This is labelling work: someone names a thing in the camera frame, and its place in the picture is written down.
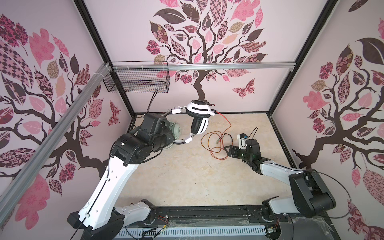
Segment white slotted cable duct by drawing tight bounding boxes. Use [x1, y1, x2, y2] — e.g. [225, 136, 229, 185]
[115, 226, 266, 240]

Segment aluminium rail left wall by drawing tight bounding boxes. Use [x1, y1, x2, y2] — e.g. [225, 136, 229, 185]
[1, 63, 111, 224]

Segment mint green headphones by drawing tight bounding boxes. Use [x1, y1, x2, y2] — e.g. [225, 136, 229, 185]
[170, 122, 182, 140]

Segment black wire mesh basket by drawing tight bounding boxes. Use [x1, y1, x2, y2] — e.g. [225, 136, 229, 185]
[103, 60, 171, 94]

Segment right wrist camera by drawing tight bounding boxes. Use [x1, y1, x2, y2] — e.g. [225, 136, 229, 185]
[237, 133, 248, 149]

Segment aluminium rail wall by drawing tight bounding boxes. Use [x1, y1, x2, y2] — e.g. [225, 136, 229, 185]
[113, 62, 296, 71]
[1, 63, 111, 224]

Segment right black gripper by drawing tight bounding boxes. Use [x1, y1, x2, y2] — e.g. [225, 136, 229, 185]
[224, 145, 252, 163]

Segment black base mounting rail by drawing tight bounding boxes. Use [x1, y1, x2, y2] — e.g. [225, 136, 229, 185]
[86, 203, 328, 224]

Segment aluminium rail back wall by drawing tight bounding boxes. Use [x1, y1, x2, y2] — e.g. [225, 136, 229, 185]
[113, 62, 296, 71]

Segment white black headphones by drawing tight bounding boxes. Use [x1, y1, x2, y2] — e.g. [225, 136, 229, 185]
[163, 100, 218, 145]

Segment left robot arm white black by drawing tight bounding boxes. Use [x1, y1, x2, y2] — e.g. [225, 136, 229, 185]
[67, 113, 175, 240]

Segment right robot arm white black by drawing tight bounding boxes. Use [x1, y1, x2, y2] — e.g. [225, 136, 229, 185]
[224, 139, 337, 221]

